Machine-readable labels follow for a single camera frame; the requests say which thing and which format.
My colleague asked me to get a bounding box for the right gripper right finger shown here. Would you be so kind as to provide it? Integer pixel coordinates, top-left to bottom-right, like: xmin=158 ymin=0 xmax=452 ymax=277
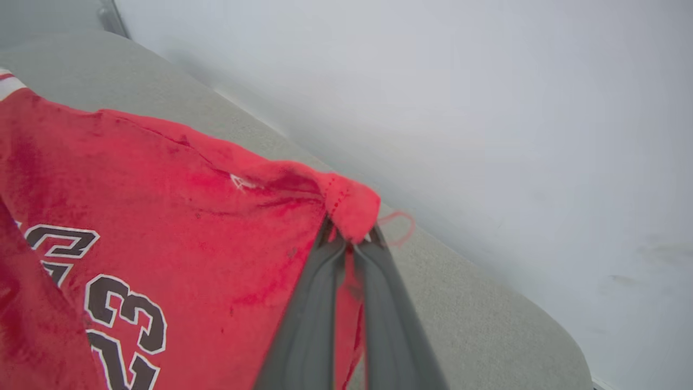
xmin=354 ymin=226 xmax=449 ymax=390

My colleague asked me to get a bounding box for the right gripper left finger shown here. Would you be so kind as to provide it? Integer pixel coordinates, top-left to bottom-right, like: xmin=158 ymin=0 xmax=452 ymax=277
xmin=253 ymin=217 xmax=348 ymax=390

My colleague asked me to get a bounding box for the red and white jersey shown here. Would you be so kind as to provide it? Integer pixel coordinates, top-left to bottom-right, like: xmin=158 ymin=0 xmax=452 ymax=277
xmin=0 ymin=68 xmax=416 ymax=390

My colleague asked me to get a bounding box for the black baseboard strip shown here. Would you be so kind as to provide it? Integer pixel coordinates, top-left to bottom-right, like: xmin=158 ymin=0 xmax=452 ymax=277
xmin=97 ymin=0 xmax=131 ymax=40

